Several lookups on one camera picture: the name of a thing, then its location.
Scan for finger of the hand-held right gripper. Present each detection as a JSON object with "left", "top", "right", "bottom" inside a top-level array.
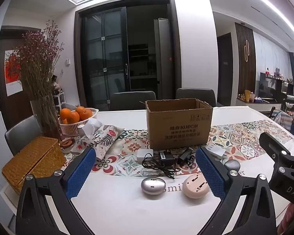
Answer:
[{"left": 259, "top": 132, "right": 294, "bottom": 177}]

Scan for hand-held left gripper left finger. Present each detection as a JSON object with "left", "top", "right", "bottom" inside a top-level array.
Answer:
[{"left": 15, "top": 147, "right": 96, "bottom": 235}]

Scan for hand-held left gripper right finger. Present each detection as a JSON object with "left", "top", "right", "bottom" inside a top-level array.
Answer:
[{"left": 195, "top": 147, "right": 277, "bottom": 235}]

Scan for pink oval device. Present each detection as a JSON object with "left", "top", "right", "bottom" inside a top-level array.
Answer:
[{"left": 182, "top": 174, "right": 210, "bottom": 199}]

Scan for white box with grey stripes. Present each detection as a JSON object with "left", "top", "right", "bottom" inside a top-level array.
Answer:
[{"left": 207, "top": 146, "right": 226, "bottom": 158}]

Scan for black ribbed power adapter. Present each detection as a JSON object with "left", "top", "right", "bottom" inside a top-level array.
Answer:
[{"left": 178, "top": 147, "right": 194, "bottom": 168}]

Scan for brown cardboard box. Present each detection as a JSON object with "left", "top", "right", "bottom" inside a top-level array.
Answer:
[{"left": 145, "top": 98, "right": 213, "bottom": 150}]

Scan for silver oval device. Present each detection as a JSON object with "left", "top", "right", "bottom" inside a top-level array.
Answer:
[{"left": 141, "top": 177, "right": 166, "bottom": 197}]

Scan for person's right hand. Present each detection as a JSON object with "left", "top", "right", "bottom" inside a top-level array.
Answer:
[{"left": 277, "top": 202, "right": 294, "bottom": 235}]

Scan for grey round device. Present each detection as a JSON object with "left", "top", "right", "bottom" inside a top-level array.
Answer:
[{"left": 223, "top": 159, "right": 240, "bottom": 172}]

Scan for small wooden dish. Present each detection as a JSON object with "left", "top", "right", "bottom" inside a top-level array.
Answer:
[{"left": 59, "top": 138, "right": 75, "bottom": 150}]

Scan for floral fabric tissue cover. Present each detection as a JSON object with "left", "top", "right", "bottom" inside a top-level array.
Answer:
[{"left": 73, "top": 124, "right": 125, "bottom": 162}]

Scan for white television cabinet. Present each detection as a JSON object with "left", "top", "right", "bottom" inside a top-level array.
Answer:
[{"left": 236, "top": 98, "right": 282, "bottom": 114}]

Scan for white plastic fruit basket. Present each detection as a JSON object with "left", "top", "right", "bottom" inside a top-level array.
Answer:
[{"left": 58, "top": 108, "right": 99, "bottom": 137}]

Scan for white tissue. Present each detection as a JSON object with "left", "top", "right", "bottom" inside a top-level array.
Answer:
[{"left": 83, "top": 119, "right": 103, "bottom": 137}]

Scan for woven straw storage box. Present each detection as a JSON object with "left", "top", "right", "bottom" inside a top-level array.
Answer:
[{"left": 2, "top": 136, "right": 67, "bottom": 196}]

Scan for pile of oranges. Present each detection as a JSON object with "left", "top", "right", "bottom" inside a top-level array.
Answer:
[{"left": 60, "top": 106, "right": 93, "bottom": 125}]

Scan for television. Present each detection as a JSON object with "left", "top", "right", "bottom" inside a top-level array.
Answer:
[{"left": 259, "top": 72, "right": 282, "bottom": 101}]

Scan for white charger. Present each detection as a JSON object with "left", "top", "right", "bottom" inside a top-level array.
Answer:
[{"left": 137, "top": 149, "right": 154, "bottom": 163}]

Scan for glass vase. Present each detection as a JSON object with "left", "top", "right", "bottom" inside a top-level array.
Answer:
[{"left": 30, "top": 95, "right": 62, "bottom": 140}]

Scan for grey dining chair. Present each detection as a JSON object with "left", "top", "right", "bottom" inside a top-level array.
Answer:
[
  {"left": 110, "top": 91, "right": 157, "bottom": 111},
  {"left": 176, "top": 88, "right": 216, "bottom": 108},
  {"left": 4, "top": 115, "right": 43, "bottom": 156}
]

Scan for white shoe rack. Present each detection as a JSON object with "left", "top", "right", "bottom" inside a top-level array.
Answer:
[{"left": 53, "top": 88, "right": 65, "bottom": 109}]

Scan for dark interior door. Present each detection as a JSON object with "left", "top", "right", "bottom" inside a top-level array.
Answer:
[{"left": 217, "top": 35, "right": 234, "bottom": 107}]

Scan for stuffed toys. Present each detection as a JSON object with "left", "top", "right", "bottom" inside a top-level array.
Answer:
[{"left": 51, "top": 76, "right": 62, "bottom": 89}]

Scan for dried purple flowers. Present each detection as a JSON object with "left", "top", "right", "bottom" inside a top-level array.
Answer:
[{"left": 13, "top": 21, "right": 64, "bottom": 103}]

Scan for dark glass sliding door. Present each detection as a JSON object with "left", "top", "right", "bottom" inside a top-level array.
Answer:
[{"left": 75, "top": 0, "right": 182, "bottom": 112}]

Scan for grey refrigerator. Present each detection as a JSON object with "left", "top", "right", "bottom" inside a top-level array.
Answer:
[{"left": 154, "top": 18, "right": 172, "bottom": 82}]

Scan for black charger with cable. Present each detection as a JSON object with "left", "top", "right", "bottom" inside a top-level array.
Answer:
[{"left": 142, "top": 153, "right": 180, "bottom": 180}]

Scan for brown slatted wall panel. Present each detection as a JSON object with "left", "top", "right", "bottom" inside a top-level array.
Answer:
[{"left": 234, "top": 23, "right": 256, "bottom": 98}]

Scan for red wall calendar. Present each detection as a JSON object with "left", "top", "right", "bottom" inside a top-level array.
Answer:
[{"left": 4, "top": 50, "right": 24, "bottom": 96}]

